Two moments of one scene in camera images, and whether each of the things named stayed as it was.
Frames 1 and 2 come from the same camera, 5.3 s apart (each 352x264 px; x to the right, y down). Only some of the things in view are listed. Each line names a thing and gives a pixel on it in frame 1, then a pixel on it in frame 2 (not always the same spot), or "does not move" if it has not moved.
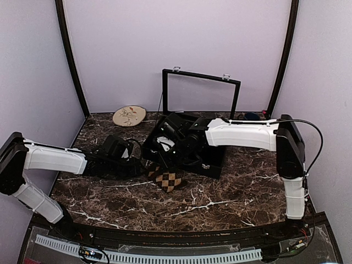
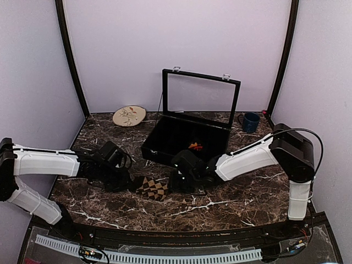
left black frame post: x=60 y=7 does not move
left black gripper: x=135 y=169 → x=124 y=184
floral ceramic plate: x=129 y=115 does not move
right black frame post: x=289 y=43 does not move
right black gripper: x=168 y=162 → x=174 y=186
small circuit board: x=90 y=253 does not move
